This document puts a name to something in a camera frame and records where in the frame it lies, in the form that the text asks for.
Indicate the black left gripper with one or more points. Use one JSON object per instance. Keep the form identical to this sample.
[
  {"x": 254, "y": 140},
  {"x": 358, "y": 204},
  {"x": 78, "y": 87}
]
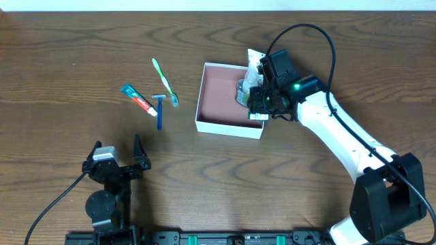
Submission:
[{"x": 122, "y": 171}]

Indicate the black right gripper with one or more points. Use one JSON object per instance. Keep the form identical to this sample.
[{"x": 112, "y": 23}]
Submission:
[{"x": 256, "y": 103}]

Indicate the clear blue soap pump bottle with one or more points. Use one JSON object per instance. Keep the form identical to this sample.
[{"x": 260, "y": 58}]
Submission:
[{"x": 243, "y": 89}]

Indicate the green white soap bar pack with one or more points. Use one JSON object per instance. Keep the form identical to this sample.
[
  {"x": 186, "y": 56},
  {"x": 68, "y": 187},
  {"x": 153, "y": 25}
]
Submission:
[{"x": 258, "y": 116}]

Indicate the white floral lotion tube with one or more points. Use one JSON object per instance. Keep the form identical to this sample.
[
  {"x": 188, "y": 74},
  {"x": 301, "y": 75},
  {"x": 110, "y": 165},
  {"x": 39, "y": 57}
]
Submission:
[{"x": 253, "y": 64}]

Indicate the white box pink interior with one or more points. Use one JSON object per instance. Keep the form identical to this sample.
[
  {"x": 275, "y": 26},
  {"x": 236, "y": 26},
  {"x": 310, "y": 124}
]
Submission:
[{"x": 217, "y": 110}]

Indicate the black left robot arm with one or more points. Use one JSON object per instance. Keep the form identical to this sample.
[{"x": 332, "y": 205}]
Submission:
[{"x": 110, "y": 208}]

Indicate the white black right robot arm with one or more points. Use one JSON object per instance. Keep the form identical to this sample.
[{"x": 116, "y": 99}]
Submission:
[{"x": 387, "y": 187}]

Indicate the Colgate toothpaste tube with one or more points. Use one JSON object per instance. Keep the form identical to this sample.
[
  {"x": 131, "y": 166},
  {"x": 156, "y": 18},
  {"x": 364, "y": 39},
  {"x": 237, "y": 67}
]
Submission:
[{"x": 133, "y": 94}]

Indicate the blue disposable razor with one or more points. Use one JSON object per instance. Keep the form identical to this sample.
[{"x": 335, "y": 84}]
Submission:
[{"x": 159, "y": 98}]

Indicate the green white toothbrush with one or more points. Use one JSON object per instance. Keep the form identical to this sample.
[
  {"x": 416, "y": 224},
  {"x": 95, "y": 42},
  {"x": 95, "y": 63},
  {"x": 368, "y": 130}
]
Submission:
[{"x": 173, "y": 96}]

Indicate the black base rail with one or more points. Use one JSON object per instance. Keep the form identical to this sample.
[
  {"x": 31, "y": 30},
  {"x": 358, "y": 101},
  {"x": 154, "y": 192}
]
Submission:
[{"x": 204, "y": 238}]

